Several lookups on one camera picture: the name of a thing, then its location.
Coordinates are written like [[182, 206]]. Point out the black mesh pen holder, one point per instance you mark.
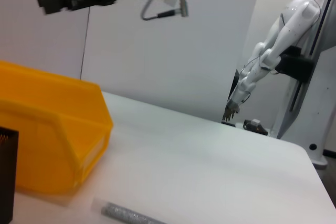
[[8, 176]]

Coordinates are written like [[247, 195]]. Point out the gray marker pen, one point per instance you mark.
[[126, 212]]

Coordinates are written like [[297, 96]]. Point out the gray robot stand column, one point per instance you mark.
[[304, 108]]

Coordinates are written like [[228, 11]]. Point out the white humanoid robot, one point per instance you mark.
[[288, 30]]

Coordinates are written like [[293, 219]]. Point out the black stand bracket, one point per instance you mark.
[[296, 62]]

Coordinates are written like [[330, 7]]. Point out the yellow plastic storage bin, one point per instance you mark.
[[39, 129]]

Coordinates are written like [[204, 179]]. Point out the small black box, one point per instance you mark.
[[256, 127]]

